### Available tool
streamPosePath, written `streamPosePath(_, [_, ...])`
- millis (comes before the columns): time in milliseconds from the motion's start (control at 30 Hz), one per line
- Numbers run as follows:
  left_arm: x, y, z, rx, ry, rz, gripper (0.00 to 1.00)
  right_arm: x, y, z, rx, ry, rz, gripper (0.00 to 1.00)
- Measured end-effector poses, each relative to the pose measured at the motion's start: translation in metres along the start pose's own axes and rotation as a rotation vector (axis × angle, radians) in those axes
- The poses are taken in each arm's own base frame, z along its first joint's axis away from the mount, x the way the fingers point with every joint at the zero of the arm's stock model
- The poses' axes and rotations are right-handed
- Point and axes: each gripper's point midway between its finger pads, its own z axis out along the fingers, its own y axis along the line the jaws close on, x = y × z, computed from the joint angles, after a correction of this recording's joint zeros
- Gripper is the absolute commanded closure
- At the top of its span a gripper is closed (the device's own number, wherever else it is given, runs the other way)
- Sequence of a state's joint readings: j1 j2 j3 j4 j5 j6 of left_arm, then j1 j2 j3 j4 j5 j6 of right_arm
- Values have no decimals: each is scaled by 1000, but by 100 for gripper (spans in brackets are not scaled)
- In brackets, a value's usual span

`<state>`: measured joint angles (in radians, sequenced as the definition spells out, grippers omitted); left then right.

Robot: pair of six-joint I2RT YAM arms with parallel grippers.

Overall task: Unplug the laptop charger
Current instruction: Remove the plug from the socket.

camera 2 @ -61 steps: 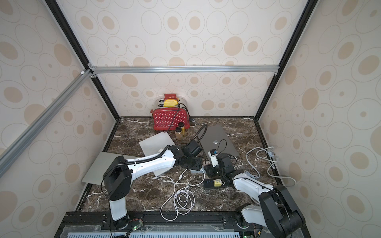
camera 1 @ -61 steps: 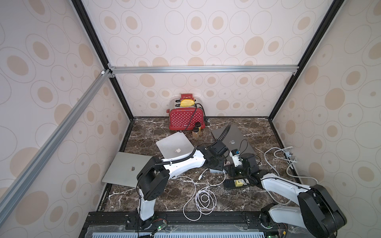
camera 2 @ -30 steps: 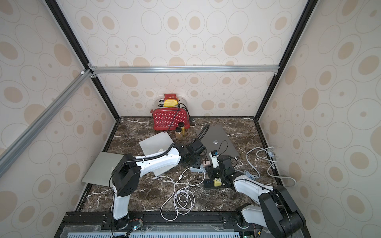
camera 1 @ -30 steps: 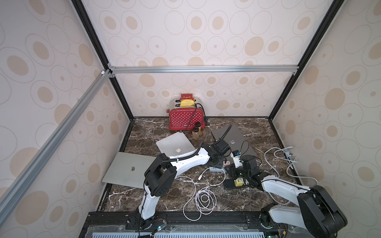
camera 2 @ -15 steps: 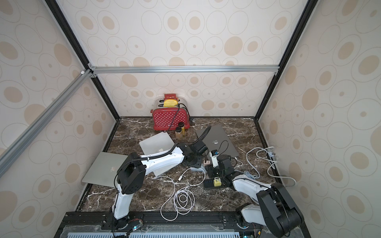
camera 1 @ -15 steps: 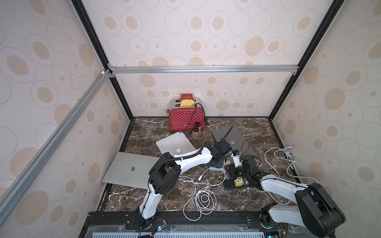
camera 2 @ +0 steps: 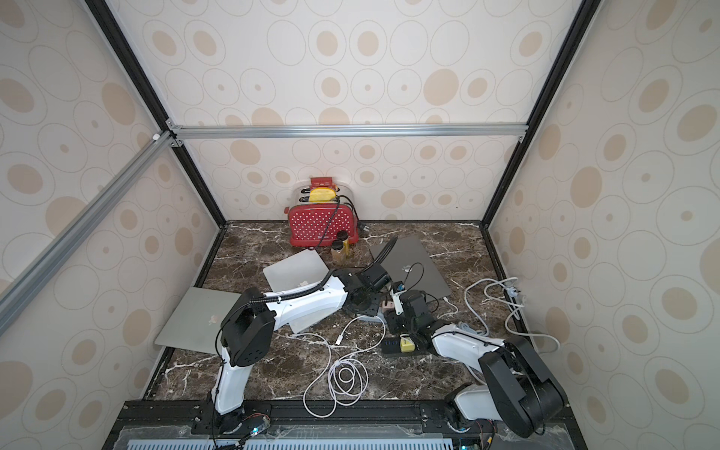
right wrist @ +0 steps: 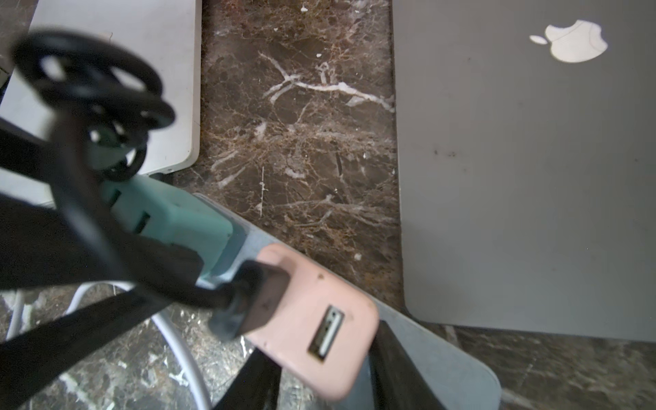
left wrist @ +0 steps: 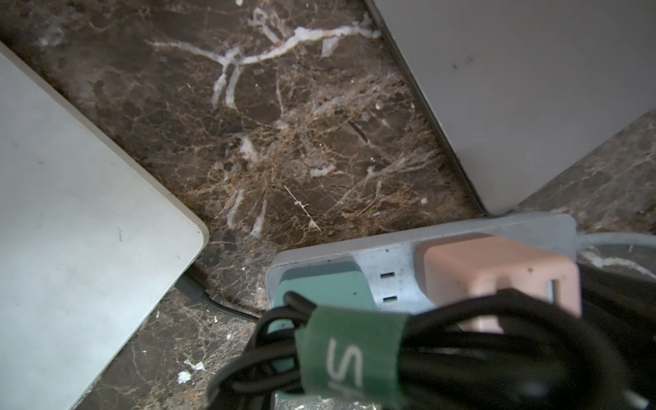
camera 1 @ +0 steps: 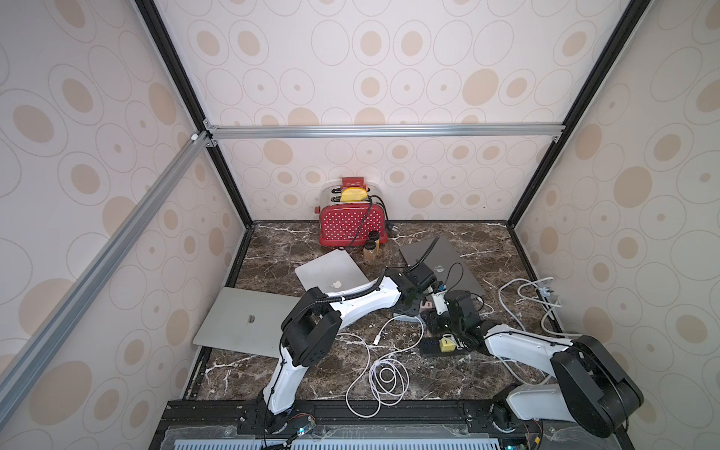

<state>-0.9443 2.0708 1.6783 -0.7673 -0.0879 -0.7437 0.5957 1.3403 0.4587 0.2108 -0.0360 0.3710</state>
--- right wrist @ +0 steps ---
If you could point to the mint green charger adapter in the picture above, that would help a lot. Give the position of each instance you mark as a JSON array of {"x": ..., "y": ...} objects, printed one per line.
[{"x": 152, "y": 229}]

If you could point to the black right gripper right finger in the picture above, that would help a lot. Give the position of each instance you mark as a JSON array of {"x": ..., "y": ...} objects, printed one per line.
[{"x": 396, "y": 382}]

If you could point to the dark grey laptop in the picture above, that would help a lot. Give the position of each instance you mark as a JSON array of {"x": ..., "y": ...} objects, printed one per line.
[{"x": 526, "y": 150}]

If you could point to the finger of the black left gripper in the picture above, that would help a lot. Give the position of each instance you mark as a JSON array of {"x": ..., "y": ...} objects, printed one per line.
[{"x": 77, "y": 242}]

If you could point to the light blue power strip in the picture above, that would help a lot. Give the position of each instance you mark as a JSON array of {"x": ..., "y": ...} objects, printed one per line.
[{"x": 457, "y": 379}]

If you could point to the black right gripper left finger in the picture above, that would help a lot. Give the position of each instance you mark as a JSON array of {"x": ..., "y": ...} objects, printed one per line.
[{"x": 256, "y": 386}]

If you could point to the pink charger adapter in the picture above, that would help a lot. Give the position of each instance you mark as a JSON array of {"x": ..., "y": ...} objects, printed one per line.
[{"x": 323, "y": 327}]

